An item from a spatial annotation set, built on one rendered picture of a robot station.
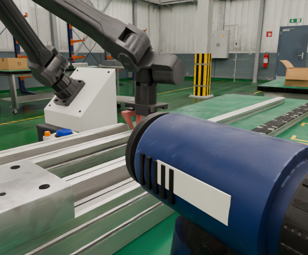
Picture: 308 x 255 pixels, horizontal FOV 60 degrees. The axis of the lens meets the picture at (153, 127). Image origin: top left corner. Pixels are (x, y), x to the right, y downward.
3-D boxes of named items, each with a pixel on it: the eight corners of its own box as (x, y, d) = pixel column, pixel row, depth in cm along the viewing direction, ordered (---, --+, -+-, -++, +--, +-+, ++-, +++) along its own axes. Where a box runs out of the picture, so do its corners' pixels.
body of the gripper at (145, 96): (151, 114, 65) (152, 83, 63) (123, 109, 71) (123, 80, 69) (169, 110, 69) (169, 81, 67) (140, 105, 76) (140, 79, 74)
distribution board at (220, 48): (208, 79, 1214) (211, 26, 1155) (236, 81, 1141) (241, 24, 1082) (206, 80, 1192) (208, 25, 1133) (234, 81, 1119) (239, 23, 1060)
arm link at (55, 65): (59, 75, 101) (51, 85, 99) (40, 54, 94) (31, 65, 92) (75, 75, 96) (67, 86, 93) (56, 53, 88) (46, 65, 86)
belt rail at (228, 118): (277, 101, 155) (277, 96, 154) (284, 102, 152) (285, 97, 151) (175, 138, 86) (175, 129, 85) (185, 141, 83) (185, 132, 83)
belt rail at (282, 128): (314, 105, 142) (315, 100, 141) (323, 107, 140) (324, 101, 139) (229, 152, 74) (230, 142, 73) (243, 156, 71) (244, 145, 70)
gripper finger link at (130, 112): (139, 142, 69) (139, 107, 67) (121, 137, 74) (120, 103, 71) (157, 137, 74) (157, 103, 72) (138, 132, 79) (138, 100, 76)
